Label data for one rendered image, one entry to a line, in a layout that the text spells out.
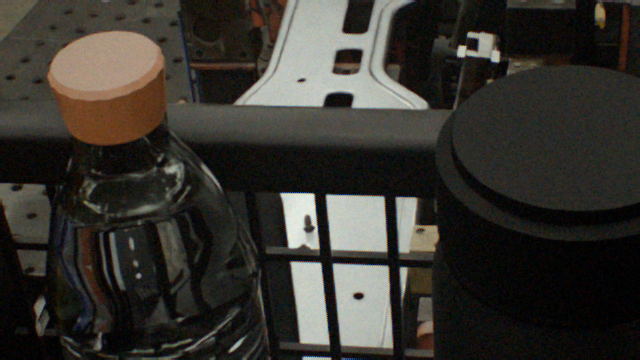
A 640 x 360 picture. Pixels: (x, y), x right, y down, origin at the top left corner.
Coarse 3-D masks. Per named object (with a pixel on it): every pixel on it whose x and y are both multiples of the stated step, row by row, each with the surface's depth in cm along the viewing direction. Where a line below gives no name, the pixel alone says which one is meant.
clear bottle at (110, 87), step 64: (64, 64) 33; (128, 64) 33; (128, 128) 33; (64, 192) 35; (128, 192) 34; (192, 192) 35; (64, 256) 35; (128, 256) 34; (192, 256) 35; (256, 256) 38; (64, 320) 36; (128, 320) 35; (192, 320) 35; (256, 320) 38
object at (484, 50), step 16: (448, 48) 108; (464, 48) 107; (480, 48) 106; (432, 64) 108; (464, 64) 106; (480, 64) 106; (496, 64) 107; (464, 80) 107; (480, 80) 107; (464, 96) 108
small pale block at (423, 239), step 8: (416, 232) 112; (424, 232) 112; (432, 232) 112; (416, 240) 111; (424, 240) 111; (432, 240) 111; (416, 248) 110; (424, 248) 110; (432, 248) 110; (416, 272) 112; (424, 272) 111; (416, 280) 112; (424, 280) 112; (416, 288) 113; (424, 288) 113; (416, 296) 113; (424, 296) 113; (416, 304) 115; (416, 312) 115; (416, 320) 116; (416, 328) 117
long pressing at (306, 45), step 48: (288, 0) 157; (336, 0) 156; (384, 0) 155; (288, 48) 148; (336, 48) 147; (384, 48) 146; (288, 96) 141; (384, 96) 139; (336, 240) 121; (384, 240) 121; (336, 288) 116; (384, 288) 116; (384, 336) 111
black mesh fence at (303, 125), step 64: (0, 128) 45; (64, 128) 45; (192, 128) 44; (256, 128) 44; (320, 128) 44; (384, 128) 43; (256, 192) 46; (320, 192) 45; (384, 192) 44; (0, 256) 52; (320, 256) 47; (384, 256) 48; (0, 320) 52
